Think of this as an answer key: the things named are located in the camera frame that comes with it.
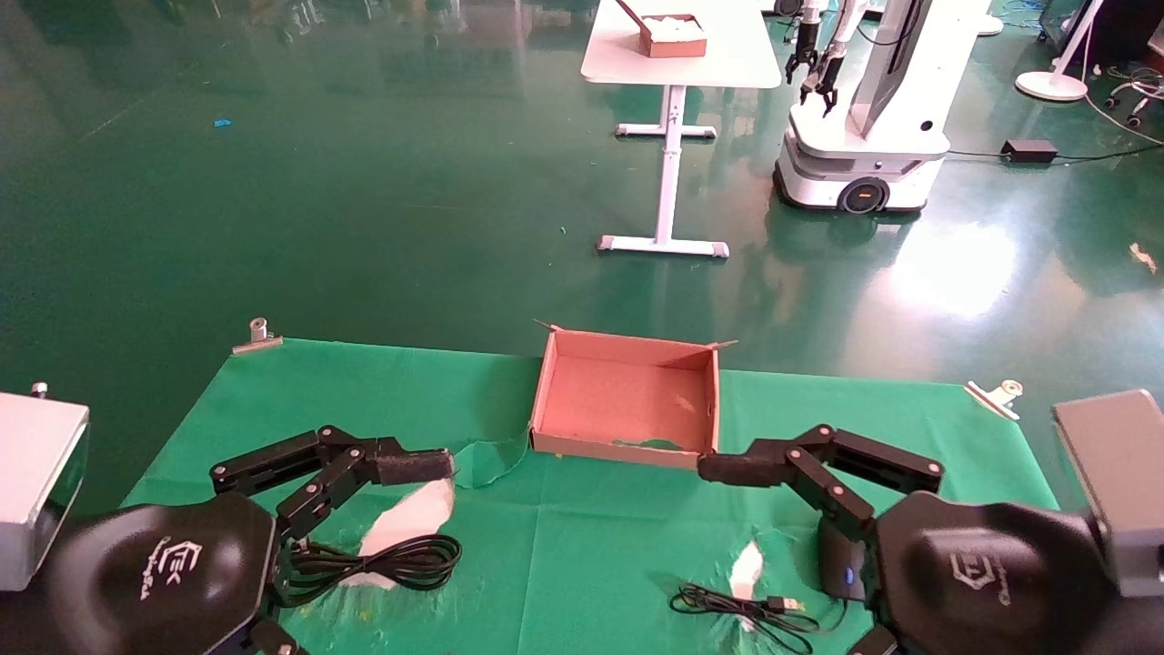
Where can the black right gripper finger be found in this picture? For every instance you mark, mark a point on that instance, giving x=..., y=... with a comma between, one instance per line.
x=737, y=468

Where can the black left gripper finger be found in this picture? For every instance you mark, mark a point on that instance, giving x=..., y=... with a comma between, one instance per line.
x=409, y=466

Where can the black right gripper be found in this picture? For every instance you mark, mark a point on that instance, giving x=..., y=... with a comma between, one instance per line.
x=991, y=582

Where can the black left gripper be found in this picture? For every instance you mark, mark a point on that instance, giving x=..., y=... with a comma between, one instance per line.
x=164, y=582

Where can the open brown cardboard box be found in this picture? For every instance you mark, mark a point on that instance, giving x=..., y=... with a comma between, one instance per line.
x=627, y=400

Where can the small brown box white filling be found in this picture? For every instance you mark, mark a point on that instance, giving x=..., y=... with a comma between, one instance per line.
x=673, y=47

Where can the green tablecloth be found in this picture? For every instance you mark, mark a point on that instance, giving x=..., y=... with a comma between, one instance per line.
x=582, y=546

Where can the silver metal table clip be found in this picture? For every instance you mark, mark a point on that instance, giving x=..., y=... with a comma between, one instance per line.
x=258, y=329
x=991, y=398

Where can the white wheeled robot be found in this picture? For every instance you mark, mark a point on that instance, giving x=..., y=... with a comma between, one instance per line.
x=873, y=136

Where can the small black robot claw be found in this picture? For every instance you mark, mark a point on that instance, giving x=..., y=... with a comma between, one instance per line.
x=826, y=77
x=802, y=59

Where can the black power adapter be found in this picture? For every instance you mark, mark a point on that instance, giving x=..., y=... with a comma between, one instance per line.
x=1028, y=151

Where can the white crumpled filling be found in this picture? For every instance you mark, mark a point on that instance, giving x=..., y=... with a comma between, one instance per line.
x=673, y=27

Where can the pale paper floor scrap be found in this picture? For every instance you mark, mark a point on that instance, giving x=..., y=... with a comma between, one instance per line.
x=1143, y=257

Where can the white round stand base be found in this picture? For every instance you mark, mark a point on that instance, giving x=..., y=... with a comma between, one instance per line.
x=991, y=25

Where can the dark cabinet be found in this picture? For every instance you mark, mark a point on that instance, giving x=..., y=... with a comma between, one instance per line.
x=1128, y=27

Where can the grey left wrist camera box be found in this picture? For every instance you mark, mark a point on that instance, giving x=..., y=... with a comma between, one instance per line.
x=36, y=482

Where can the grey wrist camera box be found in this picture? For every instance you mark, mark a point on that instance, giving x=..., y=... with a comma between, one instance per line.
x=1118, y=473
x=36, y=482

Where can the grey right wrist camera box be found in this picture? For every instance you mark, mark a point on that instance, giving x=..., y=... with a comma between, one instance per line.
x=1118, y=473

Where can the white pedestal table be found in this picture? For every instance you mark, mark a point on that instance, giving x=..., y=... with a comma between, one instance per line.
x=727, y=55

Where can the white pedestal fan stand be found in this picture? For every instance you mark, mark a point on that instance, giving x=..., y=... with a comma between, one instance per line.
x=1050, y=86

